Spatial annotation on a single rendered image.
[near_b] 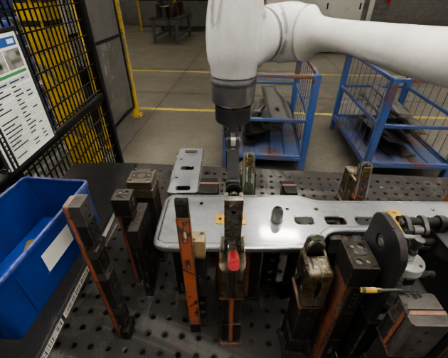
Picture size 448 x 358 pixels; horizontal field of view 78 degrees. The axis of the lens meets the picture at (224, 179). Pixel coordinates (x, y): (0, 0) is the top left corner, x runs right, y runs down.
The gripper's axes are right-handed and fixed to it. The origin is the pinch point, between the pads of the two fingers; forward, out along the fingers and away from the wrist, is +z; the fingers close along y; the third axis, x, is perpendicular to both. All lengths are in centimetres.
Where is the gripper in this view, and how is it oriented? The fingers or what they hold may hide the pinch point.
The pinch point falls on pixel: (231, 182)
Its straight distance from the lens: 69.7
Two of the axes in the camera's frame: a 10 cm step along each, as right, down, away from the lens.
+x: -10.0, 0.0, 0.1
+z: 0.0, 8.2, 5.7
